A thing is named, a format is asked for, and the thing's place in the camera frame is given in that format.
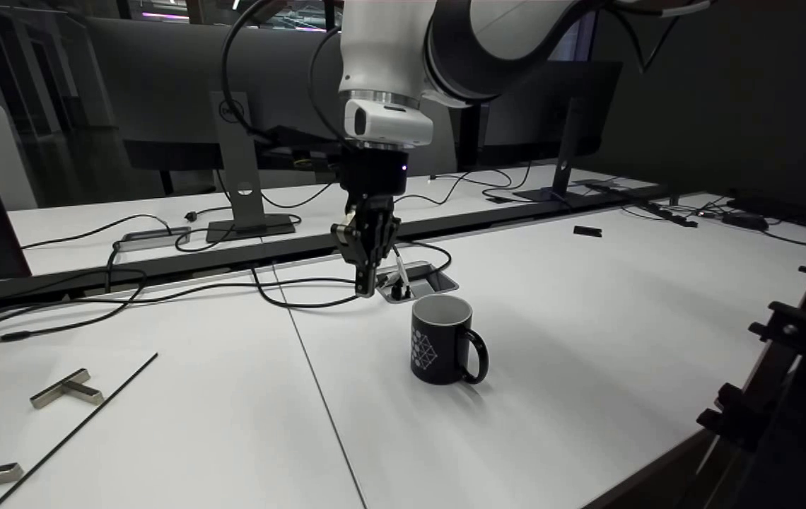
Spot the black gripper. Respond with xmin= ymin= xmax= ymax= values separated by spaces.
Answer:
xmin=331 ymin=139 xmax=411 ymax=296

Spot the black mug with white print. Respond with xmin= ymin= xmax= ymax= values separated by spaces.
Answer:
xmin=407 ymin=293 xmax=492 ymax=387

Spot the silver table outlet box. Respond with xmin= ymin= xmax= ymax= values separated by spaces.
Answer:
xmin=374 ymin=258 xmax=462 ymax=306

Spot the black monitor stand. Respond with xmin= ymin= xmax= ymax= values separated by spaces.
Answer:
xmin=203 ymin=87 xmax=301 ymax=245

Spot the black monitor screen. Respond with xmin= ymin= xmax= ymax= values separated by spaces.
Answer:
xmin=84 ymin=15 xmax=360 ymax=175
xmin=462 ymin=59 xmax=626 ymax=170

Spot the dark monitor stand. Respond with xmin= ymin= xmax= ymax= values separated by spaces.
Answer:
xmin=513 ymin=94 xmax=612 ymax=210

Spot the flat black desk box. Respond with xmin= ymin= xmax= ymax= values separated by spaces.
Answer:
xmin=117 ymin=223 xmax=196 ymax=245

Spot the black desk gadget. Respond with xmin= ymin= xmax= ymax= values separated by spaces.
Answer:
xmin=718 ymin=207 xmax=772 ymax=231
xmin=651 ymin=202 xmax=704 ymax=228

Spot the thin black rod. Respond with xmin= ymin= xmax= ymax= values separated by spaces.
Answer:
xmin=0 ymin=350 xmax=162 ymax=509

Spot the long black desk cable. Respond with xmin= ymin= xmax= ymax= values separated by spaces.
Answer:
xmin=258 ymin=177 xmax=339 ymax=214

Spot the black cable loop at outlet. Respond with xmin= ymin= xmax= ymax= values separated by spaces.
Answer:
xmin=250 ymin=238 xmax=455 ymax=312

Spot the black cable bundle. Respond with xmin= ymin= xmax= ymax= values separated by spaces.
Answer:
xmin=398 ymin=165 xmax=565 ymax=210

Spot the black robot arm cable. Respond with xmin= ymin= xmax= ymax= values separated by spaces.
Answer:
xmin=220 ymin=0 xmax=355 ymax=144

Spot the black cable with plug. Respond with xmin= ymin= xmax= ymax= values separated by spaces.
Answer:
xmin=17 ymin=210 xmax=178 ymax=254

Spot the black cable with pen-like end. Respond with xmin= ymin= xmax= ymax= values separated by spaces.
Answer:
xmin=0 ymin=278 xmax=157 ymax=346

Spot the black camera frame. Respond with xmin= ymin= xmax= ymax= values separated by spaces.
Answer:
xmin=589 ymin=245 xmax=806 ymax=509

